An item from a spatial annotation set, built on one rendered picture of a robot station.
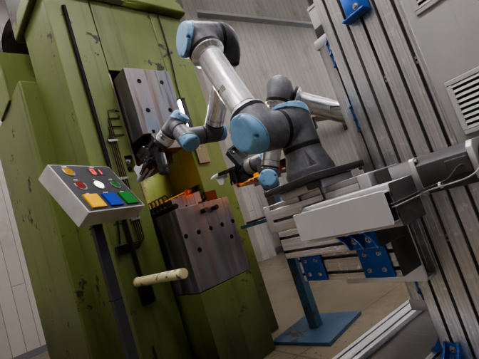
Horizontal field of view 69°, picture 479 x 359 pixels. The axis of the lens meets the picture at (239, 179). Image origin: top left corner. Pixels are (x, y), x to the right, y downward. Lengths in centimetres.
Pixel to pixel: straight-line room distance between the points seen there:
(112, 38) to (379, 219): 201
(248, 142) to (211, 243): 107
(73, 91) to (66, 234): 82
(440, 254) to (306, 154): 44
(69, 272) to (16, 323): 279
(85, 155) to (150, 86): 54
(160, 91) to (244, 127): 127
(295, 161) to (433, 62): 42
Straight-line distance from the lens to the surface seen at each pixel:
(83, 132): 201
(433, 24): 97
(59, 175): 153
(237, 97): 104
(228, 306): 197
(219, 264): 196
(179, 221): 185
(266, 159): 139
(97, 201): 148
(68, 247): 229
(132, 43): 247
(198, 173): 227
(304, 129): 104
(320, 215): 84
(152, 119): 205
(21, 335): 504
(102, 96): 216
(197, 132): 142
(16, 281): 501
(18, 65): 292
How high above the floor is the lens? 76
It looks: 6 degrees up
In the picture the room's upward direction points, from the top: 18 degrees counter-clockwise
